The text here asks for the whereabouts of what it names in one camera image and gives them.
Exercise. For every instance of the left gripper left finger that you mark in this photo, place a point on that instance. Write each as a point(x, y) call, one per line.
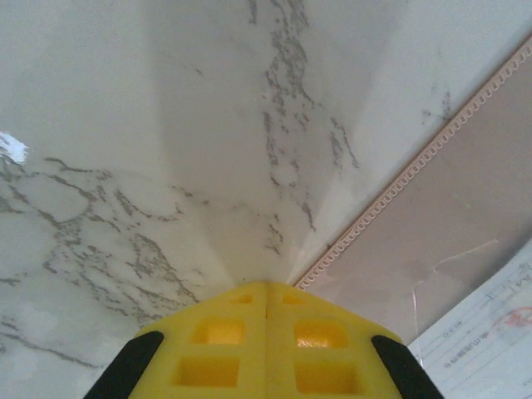
point(195, 353)

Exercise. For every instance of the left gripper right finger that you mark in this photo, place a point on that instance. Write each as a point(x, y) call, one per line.
point(332, 353)

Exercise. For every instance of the printed white paper sheet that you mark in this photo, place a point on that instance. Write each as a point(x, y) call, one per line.
point(478, 353)

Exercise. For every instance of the brown cardboard sheet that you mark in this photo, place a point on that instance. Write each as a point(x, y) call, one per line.
point(457, 199)

